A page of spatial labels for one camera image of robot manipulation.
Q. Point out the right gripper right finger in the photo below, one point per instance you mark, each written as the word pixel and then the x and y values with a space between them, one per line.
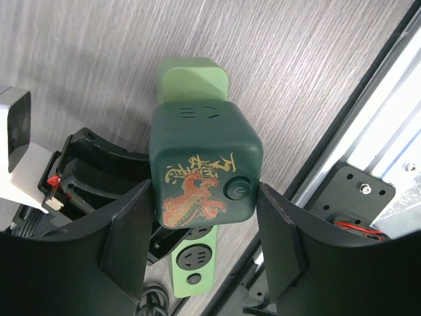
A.
pixel 316 268

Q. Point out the green patterned cube adapter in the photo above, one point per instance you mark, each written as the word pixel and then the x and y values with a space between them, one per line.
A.
pixel 205 160

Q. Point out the aluminium frame rail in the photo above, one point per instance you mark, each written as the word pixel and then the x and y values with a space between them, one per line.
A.
pixel 379 133

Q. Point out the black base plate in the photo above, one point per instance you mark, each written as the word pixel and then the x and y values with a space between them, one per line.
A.
pixel 351 200

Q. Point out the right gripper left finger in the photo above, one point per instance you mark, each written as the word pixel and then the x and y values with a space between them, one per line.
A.
pixel 31 284

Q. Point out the green power strip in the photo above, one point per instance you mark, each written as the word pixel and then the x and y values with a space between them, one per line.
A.
pixel 185 80

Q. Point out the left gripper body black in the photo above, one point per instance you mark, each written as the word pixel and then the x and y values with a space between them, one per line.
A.
pixel 105 193

